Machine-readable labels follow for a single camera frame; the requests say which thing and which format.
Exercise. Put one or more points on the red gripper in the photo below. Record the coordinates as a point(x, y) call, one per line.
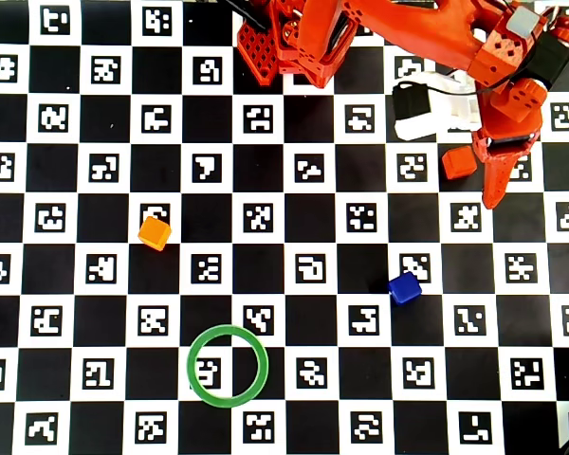
point(502, 163)

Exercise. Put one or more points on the red cube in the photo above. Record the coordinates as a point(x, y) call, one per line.
point(457, 163)

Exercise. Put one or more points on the blue cube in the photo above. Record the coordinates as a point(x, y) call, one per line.
point(404, 288)

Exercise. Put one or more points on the orange cube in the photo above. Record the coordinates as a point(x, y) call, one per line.
point(154, 232)

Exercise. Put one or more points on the red robot arm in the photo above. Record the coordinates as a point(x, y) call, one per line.
point(422, 33)

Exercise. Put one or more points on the red robot base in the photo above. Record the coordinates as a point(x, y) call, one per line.
point(261, 47)

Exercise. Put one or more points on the light grey block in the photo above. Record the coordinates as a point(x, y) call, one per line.
point(524, 21)

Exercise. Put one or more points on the black white checkerboard marker mat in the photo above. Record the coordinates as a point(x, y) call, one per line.
point(52, 279)

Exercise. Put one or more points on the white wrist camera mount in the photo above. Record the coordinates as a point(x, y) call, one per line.
point(436, 121)

